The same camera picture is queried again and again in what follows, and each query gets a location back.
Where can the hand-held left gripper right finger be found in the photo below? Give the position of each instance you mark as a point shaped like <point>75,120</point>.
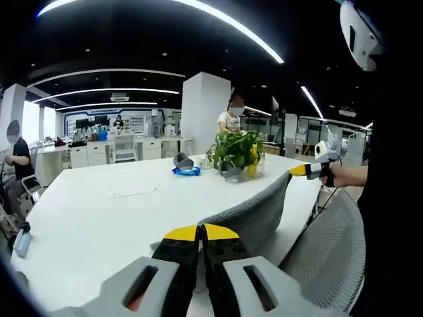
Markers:
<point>231,274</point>

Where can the light blue box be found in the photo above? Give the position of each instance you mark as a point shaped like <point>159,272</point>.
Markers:
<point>22,244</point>

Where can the grey towel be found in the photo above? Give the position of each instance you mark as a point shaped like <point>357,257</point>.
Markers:
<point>257,214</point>

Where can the white office chair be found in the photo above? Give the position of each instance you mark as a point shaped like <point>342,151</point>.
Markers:
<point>125,150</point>
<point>31,186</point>

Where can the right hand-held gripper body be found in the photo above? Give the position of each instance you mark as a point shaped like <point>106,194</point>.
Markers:
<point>328,152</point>

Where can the white cabinet row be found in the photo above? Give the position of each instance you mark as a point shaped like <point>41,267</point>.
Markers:
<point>96,155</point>

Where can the grey mesh office chair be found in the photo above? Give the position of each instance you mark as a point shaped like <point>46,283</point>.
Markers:
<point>327,251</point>

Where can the yellow bottle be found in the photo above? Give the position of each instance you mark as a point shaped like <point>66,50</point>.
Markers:
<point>252,162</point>

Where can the blue container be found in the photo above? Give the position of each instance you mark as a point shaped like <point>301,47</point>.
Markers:
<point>103,135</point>

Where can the flat white strip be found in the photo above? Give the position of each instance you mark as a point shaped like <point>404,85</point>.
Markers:
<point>133,191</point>

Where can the person's right hand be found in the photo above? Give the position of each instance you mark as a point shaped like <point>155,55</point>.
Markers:
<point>335,175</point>

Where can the long ceiling light strip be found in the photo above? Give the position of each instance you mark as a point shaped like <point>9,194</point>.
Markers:
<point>231,23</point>

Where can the ceiling air vent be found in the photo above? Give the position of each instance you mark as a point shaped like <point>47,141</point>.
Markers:
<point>120,97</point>

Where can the blue wipes packet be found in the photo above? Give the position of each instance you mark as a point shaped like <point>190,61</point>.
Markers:
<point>186,171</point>

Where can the white worn device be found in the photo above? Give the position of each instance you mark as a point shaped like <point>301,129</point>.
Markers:
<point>360,33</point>

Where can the person's black clothing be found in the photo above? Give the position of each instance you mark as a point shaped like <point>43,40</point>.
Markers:
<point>393,165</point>

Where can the grey curved plastic object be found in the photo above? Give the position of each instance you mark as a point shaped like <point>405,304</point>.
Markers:
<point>183,162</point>
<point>233,173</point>

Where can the green potted plant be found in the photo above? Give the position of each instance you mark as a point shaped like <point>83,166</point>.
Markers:
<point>234,148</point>

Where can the white table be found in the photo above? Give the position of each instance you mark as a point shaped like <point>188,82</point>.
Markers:
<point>115,224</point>

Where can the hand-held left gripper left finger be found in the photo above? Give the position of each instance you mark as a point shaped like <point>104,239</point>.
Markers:
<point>172,264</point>

